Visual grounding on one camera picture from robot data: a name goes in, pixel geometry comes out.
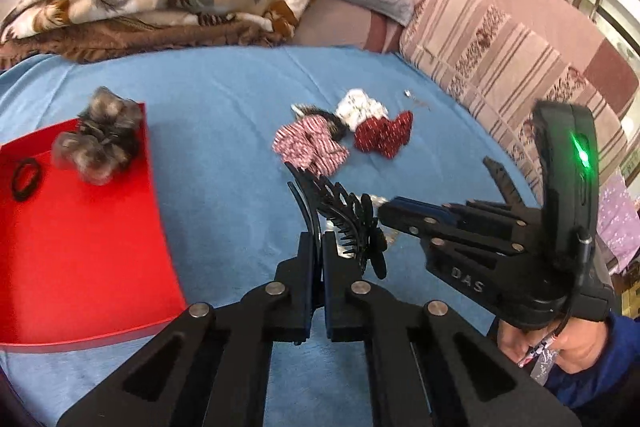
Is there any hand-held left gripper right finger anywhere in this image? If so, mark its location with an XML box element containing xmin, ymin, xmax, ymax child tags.
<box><xmin>321</xmin><ymin>231</ymin><xmax>583</xmax><ymax>427</ymax></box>

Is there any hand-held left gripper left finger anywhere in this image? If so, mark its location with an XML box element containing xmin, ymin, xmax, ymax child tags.
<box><xmin>55</xmin><ymin>232</ymin><xmax>321</xmax><ymax>427</ymax></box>

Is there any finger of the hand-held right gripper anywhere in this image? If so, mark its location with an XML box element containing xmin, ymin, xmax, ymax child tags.
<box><xmin>395</xmin><ymin>198</ymin><xmax>541</xmax><ymax>228</ymax></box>
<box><xmin>378</xmin><ymin>206</ymin><xmax>531</xmax><ymax>254</ymax></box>

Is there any black hair claw clip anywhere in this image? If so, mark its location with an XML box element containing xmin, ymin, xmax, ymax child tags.
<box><xmin>284</xmin><ymin>162</ymin><xmax>388</xmax><ymax>280</ymax></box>

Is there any dark red scrunchie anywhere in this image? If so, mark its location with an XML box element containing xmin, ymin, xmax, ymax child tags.
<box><xmin>354</xmin><ymin>110</ymin><xmax>415</xmax><ymax>159</ymax></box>

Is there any red white striped scrunchie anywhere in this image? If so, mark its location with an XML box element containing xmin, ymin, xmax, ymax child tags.
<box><xmin>272</xmin><ymin>116</ymin><xmax>349</xmax><ymax>175</ymax></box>

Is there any white floral scrunchie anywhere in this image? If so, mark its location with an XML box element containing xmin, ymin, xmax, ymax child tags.
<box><xmin>335</xmin><ymin>89</ymin><xmax>389</xmax><ymax>131</ymax></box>

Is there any red box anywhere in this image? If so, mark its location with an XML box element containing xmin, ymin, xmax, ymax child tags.
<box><xmin>0</xmin><ymin>103</ymin><xmax>187</xmax><ymax>348</ymax></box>

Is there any person's right forearm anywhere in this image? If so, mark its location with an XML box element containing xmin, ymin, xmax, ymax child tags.
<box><xmin>542</xmin><ymin>312</ymin><xmax>640</xmax><ymax>410</ymax></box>

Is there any person's right hand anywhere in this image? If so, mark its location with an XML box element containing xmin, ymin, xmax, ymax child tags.
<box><xmin>497</xmin><ymin>319</ymin><xmax>608</xmax><ymax>378</ymax></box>

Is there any black toothed hair clip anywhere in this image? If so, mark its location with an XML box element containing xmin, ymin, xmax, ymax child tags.
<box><xmin>482</xmin><ymin>156</ymin><xmax>526</xmax><ymax>208</ymax></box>

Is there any purple floral cloth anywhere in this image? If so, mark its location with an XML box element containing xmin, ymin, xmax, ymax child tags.
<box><xmin>597</xmin><ymin>169</ymin><xmax>640</xmax><ymax>275</ymax></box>

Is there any pink striped quilt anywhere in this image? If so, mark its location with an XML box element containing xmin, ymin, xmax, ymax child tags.
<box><xmin>362</xmin><ymin>0</ymin><xmax>640</xmax><ymax>208</ymax></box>

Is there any blue bed sheet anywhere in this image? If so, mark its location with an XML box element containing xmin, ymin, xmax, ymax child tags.
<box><xmin>0</xmin><ymin>46</ymin><xmax>546</xmax><ymax>427</ymax></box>

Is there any pink bed sheet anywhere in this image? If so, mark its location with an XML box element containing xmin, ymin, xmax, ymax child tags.
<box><xmin>295</xmin><ymin>0</ymin><xmax>401</xmax><ymax>52</ymax></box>

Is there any grey furry scrunchie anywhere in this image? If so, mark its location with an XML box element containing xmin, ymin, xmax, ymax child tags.
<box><xmin>51</xmin><ymin>87</ymin><xmax>143</xmax><ymax>186</ymax></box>

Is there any brown blanket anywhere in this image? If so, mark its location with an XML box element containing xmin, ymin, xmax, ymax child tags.
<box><xmin>0</xmin><ymin>2</ymin><xmax>301</xmax><ymax>65</ymax></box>

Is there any black cable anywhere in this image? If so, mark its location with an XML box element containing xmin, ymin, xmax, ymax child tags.
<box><xmin>552</xmin><ymin>229</ymin><xmax>593</xmax><ymax>343</ymax></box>

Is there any black fuzzy hair tie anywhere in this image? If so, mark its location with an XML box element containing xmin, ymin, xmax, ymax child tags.
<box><xmin>292</xmin><ymin>103</ymin><xmax>346</xmax><ymax>140</ymax></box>

